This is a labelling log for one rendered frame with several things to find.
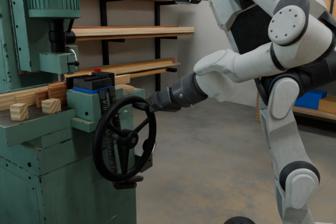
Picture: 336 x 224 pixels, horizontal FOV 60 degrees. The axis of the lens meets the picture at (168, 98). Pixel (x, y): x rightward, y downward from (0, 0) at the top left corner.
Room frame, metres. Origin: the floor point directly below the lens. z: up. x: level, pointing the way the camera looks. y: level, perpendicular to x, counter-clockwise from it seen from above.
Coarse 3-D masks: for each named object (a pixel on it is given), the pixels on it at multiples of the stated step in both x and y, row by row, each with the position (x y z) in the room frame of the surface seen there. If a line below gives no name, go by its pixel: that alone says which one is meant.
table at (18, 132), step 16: (144, 96) 1.24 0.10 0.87; (0, 112) 0.90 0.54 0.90; (32, 112) 0.90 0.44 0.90; (64, 112) 0.91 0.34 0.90; (0, 128) 0.77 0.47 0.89; (16, 128) 0.78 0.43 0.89; (32, 128) 0.82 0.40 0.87; (48, 128) 0.86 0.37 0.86; (64, 128) 0.91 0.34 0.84; (80, 128) 0.90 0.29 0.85
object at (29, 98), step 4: (116, 76) 1.33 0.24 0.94; (120, 76) 1.34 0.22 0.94; (124, 76) 1.36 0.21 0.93; (128, 76) 1.38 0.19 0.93; (116, 80) 1.32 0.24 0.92; (120, 80) 1.34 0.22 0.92; (124, 80) 1.36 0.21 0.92; (128, 80) 1.38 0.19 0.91; (116, 84) 1.32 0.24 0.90; (32, 92) 1.01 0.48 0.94; (16, 96) 0.95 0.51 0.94; (20, 96) 0.96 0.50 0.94; (24, 96) 0.97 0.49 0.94; (28, 96) 0.98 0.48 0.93; (32, 96) 0.99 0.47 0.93; (16, 100) 0.95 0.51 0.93; (20, 100) 0.95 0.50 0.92; (24, 100) 0.96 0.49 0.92; (28, 100) 0.98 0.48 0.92; (32, 100) 0.99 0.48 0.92; (28, 104) 0.97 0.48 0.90; (32, 104) 0.99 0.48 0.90
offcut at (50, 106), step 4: (44, 100) 0.90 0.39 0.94; (48, 100) 0.90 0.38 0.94; (52, 100) 0.90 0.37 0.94; (56, 100) 0.91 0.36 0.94; (44, 104) 0.89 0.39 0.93; (48, 104) 0.88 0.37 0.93; (52, 104) 0.89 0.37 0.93; (56, 104) 0.91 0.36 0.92; (44, 108) 0.89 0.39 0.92; (48, 108) 0.88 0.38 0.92; (52, 108) 0.89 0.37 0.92; (56, 108) 0.90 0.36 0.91; (60, 108) 0.92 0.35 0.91; (44, 112) 0.89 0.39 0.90; (48, 112) 0.88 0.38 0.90; (52, 112) 0.89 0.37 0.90
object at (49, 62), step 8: (40, 56) 1.11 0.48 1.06; (48, 56) 1.08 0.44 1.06; (56, 56) 1.05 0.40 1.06; (64, 56) 1.06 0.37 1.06; (72, 56) 1.09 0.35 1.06; (40, 64) 1.11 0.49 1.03; (48, 64) 1.08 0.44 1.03; (56, 64) 1.05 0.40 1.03; (64, 64) 1.06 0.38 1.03; (56, 72) 1.05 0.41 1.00; (64, 72) 1.05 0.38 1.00
